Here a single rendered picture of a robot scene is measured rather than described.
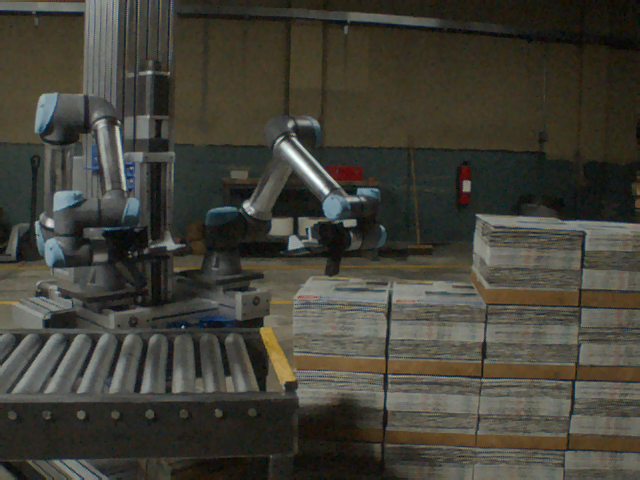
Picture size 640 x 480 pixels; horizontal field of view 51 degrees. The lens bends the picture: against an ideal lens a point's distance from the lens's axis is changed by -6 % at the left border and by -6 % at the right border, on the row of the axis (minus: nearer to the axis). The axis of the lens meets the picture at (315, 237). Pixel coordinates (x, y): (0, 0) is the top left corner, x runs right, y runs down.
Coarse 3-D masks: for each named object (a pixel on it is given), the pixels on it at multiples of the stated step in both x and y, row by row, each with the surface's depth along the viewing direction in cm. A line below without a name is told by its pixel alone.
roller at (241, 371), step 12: (228, 336) 180; (240, 336) 180; (228, 348) 171; (240, 348) 168; (228, 360) 165; (240, 360) 158; (240, 372) 150; (252, 372) 152; (240, 384) 143; (252, 384) 142
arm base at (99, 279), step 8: (112, 264) 219; (88, 272) 217; (96, 272) 217; (104, 272) 217; (112, 272) 219; (120, 272) 224; (80, 280) 219; (88, 280) 216; (96, 280) 217; (104, 280) 217; (112, 280) 218; (120, 280) 222; (80, 288) 219; (88, 288) 216; (96, 288) 216; (104, 288) 217; (112, 288) 218; (120, 288) 221
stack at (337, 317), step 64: (320, 320) 213; (384, 320) 211; (448, 320) 209; (512, 320) 207; (576, 320) 204; (320, 384) 216; (384, 384) 213; (448, 384) 211; (512, 384) 208; (576, 384) 207; (320, 448) 219; (448, 448) 213; (512, 448) 212
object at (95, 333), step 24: (0, 336) 171; (24, 336) 172; (48, 336) 173; (72, 336) 174; (96, 336) 175; (120, 336) 176; (144, 336) 178; (168, 336) 179; (192, 336) 180; (216, 336) 181; (144, 360) 178; (168, 360) 179; (264, 360) 184
